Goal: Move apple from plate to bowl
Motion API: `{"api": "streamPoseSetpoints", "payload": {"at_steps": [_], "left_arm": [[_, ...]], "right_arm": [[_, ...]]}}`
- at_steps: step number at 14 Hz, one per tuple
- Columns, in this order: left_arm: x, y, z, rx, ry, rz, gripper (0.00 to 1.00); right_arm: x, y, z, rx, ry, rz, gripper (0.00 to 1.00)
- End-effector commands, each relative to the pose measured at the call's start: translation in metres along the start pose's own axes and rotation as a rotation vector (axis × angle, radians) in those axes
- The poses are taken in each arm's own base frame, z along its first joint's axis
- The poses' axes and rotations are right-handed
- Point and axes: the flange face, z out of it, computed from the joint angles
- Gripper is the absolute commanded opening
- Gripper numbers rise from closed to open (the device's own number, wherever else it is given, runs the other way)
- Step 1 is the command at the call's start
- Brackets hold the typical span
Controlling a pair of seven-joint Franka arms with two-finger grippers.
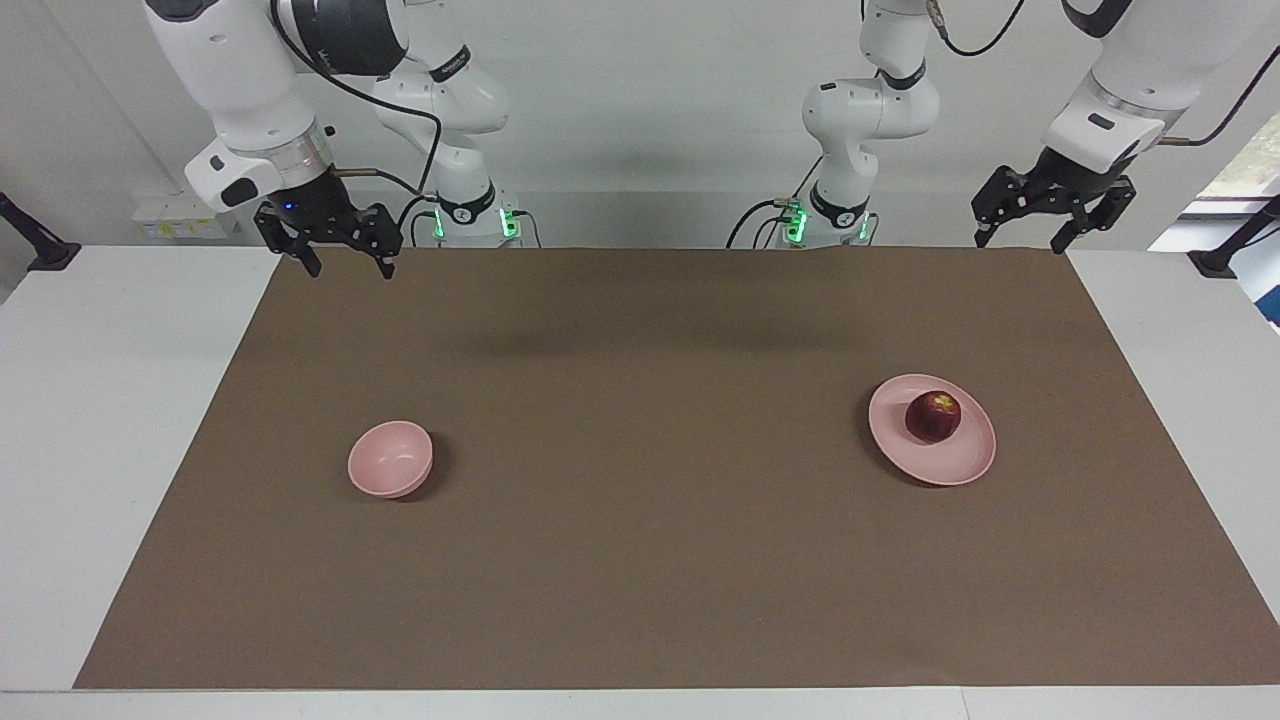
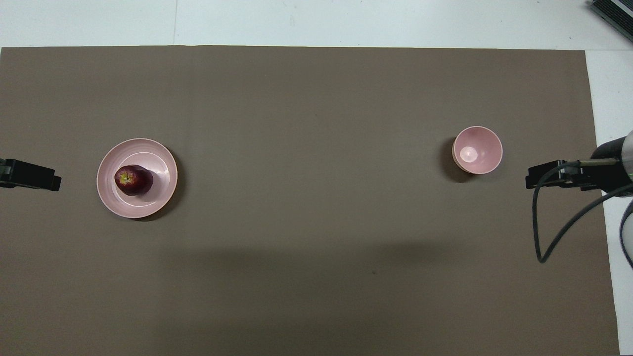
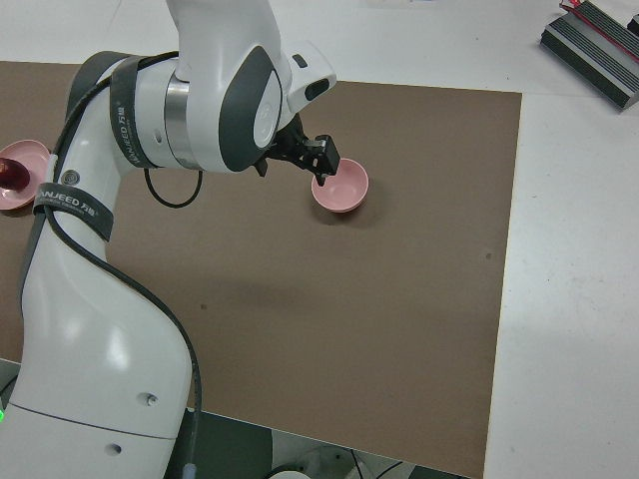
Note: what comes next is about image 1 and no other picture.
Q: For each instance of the pink bowl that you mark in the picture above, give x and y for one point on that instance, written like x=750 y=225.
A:
x=390 y=460

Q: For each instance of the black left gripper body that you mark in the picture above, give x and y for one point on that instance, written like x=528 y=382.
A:
x=1068 y=178

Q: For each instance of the black clamp stand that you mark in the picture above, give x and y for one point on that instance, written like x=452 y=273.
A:
x=45 y=255
x=1215 y=262

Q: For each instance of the brown table mat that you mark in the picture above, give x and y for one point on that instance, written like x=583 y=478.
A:
x=640 y=520

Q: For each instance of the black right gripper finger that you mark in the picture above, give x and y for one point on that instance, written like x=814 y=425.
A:
x=282 y=228
x=380 y=232

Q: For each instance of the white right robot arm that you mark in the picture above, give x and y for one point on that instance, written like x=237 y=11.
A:
x=240 y=90

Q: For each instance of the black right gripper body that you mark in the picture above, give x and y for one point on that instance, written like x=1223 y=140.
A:
x=318 y=210

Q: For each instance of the white wall socket strip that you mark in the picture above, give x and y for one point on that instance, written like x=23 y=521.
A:
x=175 y=222

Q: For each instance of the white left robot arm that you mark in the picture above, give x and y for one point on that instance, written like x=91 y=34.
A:
x=870 y=110

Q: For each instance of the pink plate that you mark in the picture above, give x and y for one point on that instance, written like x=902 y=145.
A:
x=945 y=462

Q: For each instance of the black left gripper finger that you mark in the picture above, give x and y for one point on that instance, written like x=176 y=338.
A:
x=1000 y=195
x=1100 y=205

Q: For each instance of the bright window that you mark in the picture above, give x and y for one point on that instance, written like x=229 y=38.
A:
x=1250 y=165

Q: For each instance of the red apple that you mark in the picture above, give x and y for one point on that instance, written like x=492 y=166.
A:
x=933 y=417

